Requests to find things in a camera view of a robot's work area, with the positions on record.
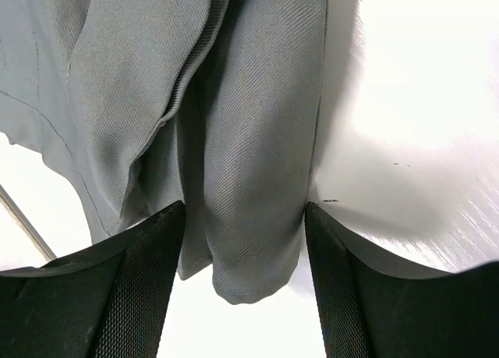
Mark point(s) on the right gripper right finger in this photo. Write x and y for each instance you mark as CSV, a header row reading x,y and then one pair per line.
x,y
374,303

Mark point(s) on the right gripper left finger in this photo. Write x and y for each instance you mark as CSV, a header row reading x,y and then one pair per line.
x,y
108,300

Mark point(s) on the grey pleated skirt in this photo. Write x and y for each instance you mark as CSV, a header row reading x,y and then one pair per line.
x,y
140,103

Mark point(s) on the aluminium table edge rail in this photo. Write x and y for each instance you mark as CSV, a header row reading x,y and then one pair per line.
x,y
24,223

